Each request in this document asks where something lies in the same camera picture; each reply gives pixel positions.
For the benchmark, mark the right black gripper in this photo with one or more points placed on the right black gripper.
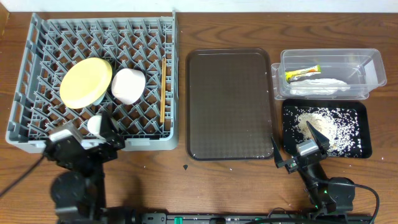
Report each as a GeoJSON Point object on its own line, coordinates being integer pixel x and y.
{"type": "Point", "coordinates": [291, 164]}

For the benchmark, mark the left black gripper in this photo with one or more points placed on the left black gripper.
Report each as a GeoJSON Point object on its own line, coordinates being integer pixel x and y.
{"type": "Point", "coordinates": [90, 148]}

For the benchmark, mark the white cup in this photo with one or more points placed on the white cup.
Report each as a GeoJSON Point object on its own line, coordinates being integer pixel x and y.
{"type": "Point", "coordinates": [98, 125]}

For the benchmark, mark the white bowl with crumbs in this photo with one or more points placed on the white bowl with crumbs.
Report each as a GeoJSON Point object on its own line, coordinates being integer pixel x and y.
{"type": "Point", "coordinates": [128, 85]}

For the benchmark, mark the yellow round plate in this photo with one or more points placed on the yellow round plate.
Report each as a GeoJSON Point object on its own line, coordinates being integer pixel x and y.
{"type": "Point", "coordinates": [85, 82]}

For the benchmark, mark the white tissue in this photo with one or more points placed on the white tissue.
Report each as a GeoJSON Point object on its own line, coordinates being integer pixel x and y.
{"type": "Point", "coordinates": [322, 86]}

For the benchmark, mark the green yellow snack wrapper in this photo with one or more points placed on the green yellow snack wrapper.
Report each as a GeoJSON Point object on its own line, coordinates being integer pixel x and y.
{"type": "Point", "coordinates": [291, 76]}

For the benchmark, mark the wooden chopstick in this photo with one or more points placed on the wooden chopstick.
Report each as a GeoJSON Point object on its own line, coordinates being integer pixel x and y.
{"type": "Point", "coordinates": [162, 92]}
{"type": "Point", "coordinates": [165, 83]}

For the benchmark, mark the light blue bowl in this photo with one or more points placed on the light blue bowl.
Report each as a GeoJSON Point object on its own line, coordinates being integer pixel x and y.
{"type": "Point", "coordinates": [99, 100]}

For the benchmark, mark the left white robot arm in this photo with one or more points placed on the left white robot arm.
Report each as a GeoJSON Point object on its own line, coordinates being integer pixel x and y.
{"type": "Point", "coordinates": [79, 193]}

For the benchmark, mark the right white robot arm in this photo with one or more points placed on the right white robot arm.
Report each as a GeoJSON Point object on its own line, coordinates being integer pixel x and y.
{"type": "Point", "coordinates": [332, 196]}

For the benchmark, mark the black waste tray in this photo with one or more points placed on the black waste tray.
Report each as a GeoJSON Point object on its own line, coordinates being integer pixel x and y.
{"type": "Point", "coordinates": [293, 107]}

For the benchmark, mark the clear plastic waste bin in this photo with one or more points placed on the clear plastic waste bin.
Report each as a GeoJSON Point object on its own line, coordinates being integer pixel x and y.
{"type": "Point", "coordinates": [362, 69]}

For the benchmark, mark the spilled rice pile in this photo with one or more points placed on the spilled rice pile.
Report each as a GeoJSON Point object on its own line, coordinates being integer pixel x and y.
{"type": "Point", "coordinates": [340, 127]}

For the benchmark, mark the dark brown serving tray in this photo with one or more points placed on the dark brown serving tray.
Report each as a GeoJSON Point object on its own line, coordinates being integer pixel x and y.
{"type": "Point", "coordinates": [230, 105]}

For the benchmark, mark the grey plastic dish rack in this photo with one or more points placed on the grey plastic dish rack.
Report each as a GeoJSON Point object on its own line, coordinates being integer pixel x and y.
{"type": "Point", "coordinates": [53, 46]}

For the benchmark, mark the black equipment rail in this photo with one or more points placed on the black equipment rail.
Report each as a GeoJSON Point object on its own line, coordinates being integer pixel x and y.
{"type": "Point", "coordinates": [129, 215]}

